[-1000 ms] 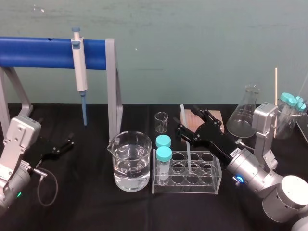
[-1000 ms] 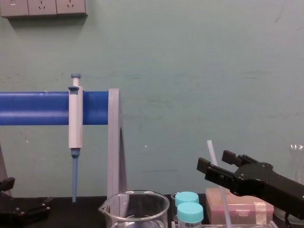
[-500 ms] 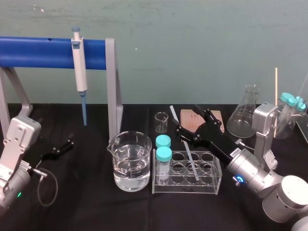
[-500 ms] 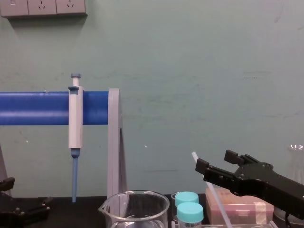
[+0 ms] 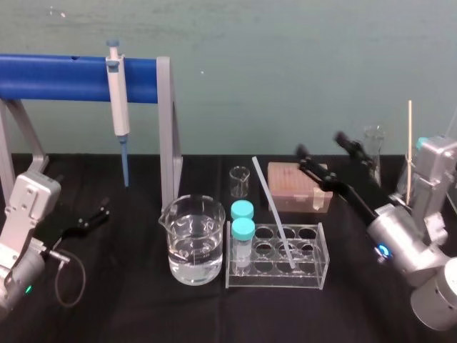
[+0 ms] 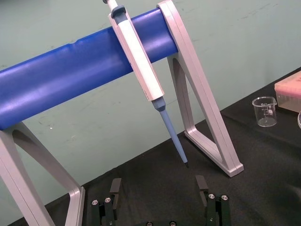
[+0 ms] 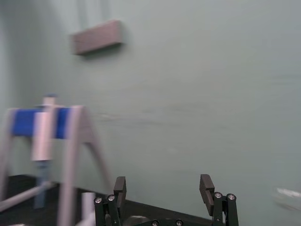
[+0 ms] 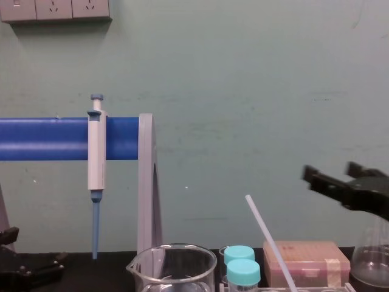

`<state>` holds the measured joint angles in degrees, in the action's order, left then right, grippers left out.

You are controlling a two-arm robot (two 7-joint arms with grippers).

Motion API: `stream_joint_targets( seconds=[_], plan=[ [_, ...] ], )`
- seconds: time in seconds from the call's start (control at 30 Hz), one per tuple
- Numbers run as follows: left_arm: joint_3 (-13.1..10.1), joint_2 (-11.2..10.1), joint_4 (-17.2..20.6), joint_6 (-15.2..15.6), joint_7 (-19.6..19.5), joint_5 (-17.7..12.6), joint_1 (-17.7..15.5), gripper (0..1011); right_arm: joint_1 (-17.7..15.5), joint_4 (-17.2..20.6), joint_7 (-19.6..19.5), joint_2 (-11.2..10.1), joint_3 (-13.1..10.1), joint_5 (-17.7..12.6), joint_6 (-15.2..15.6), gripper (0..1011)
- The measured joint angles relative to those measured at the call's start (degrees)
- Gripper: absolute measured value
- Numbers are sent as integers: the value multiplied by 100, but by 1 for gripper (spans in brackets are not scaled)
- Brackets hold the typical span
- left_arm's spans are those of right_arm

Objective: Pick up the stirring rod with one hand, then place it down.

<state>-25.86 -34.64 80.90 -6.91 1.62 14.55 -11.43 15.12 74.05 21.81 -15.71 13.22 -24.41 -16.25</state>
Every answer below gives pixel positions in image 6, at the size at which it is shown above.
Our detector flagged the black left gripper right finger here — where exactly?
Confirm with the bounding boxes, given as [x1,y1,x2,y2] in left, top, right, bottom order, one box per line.
[195,175,230,226]

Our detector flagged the blue and grey pipette stand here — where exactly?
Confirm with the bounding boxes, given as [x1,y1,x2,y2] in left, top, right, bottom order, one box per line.
[0,0,245,226]

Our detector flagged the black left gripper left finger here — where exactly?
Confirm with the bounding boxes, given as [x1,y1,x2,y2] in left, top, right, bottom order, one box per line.
[91,178,122,226]

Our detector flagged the white and blue pipette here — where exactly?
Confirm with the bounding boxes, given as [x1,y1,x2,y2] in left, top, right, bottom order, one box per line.
[102,0,190,169]

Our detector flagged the small clear glass beaker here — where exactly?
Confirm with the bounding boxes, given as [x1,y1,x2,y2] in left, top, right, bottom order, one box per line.
[252,96,277,128]

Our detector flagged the black table cloth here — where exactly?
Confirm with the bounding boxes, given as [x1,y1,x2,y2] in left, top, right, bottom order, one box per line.
[6,66,301,226]

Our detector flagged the translucent pipette tip box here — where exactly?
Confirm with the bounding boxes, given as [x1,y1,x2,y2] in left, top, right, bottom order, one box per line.
[274,70,301,113]

